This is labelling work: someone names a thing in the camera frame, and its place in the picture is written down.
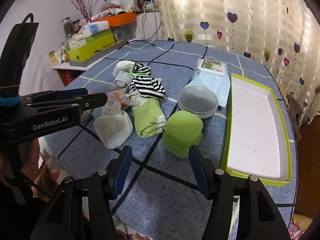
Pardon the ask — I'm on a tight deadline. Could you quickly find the white shelf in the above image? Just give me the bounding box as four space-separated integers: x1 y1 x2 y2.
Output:
51 59 93 71

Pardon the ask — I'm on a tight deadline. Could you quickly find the white sock pair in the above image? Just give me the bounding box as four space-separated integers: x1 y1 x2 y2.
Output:
94 107 133 149

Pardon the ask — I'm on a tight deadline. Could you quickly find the blue face mask pack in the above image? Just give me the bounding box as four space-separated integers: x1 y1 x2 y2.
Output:
187 76 231 108

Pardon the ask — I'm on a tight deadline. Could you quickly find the grey sock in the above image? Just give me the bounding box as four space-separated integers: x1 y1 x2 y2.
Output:
114 71 133 93

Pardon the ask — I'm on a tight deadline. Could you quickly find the heart print curtain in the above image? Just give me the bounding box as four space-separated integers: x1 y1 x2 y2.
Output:
147 0 320 130

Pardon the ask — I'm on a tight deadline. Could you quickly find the person's left hand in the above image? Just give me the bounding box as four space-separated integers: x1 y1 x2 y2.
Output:
22 137 47 180

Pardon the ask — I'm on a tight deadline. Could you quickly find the white and blue tissue pack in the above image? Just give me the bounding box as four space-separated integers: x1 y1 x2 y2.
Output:
81 20 110 37

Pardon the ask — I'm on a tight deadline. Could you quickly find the orange basket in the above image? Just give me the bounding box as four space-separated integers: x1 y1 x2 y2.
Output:
92 12 137 28

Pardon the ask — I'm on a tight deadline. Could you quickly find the dark glass jar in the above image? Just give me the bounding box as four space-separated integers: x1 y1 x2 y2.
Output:
62 17 73 38

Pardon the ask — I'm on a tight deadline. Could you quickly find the green cardboard box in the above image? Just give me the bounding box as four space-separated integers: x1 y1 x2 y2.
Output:
67 32 116 62

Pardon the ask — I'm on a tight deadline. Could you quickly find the clear storage bin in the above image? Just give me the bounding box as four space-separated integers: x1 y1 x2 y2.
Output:
110 21 137 43

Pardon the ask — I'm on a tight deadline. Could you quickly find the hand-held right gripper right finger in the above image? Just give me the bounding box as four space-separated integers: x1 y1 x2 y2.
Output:
189 145 292 240

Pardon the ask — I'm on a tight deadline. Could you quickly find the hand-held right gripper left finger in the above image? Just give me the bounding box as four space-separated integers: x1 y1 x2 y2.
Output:
25 145 133 240

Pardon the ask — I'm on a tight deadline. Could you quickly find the clear plastic bag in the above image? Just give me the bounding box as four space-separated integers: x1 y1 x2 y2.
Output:
98 0 137 18

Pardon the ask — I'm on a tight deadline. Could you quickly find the small striped sock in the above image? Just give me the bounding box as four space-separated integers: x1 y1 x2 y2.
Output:
131 62 152 77

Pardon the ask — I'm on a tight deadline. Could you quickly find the green towel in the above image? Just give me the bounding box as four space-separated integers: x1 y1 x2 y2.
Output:
132 96 167 138

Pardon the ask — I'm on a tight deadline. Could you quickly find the striped cardboard box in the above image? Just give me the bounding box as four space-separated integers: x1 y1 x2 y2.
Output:
69 40 126 68

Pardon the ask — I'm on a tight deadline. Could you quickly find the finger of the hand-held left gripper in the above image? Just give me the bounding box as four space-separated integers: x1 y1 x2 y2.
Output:
7 93 108 124
20 88 88 104

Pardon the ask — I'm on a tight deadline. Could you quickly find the white cable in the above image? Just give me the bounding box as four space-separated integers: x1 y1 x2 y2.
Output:
142 1 161 41

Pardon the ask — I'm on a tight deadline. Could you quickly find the light blue cloth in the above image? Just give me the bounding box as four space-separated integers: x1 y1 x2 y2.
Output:
92 108 106 121

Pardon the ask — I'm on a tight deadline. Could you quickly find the pink printed packet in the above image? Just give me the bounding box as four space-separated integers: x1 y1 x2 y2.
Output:
106 91 133 108

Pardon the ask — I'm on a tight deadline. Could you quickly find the white box with green rim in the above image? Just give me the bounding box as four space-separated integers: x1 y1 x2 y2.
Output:
220 73 292 187

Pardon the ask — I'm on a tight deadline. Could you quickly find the large striped sock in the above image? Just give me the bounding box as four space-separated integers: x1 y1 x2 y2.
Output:
129 76 166 100

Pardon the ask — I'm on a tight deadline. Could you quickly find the wet wipes pack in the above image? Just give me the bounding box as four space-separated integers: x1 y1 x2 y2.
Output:
196 58 228 78

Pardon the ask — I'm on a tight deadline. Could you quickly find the clear round plastic container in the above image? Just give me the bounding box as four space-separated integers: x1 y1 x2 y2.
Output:
178 85 219 119

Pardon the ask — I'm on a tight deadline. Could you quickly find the floral printed sheet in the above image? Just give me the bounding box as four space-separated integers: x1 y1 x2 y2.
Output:
37 139 66 182

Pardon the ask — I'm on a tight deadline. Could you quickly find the black cable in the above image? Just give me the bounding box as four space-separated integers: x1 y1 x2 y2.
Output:
124 14 162 47

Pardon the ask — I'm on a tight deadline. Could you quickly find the blue checked blanket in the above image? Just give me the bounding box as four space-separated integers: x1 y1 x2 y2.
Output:
44 39 297 234

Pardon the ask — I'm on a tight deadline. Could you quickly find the white and green carton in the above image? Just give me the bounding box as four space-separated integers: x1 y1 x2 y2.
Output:
69 28 113 51

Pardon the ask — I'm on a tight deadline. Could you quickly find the wooden cabinet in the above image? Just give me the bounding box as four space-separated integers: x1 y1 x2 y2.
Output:
291 115 320 222

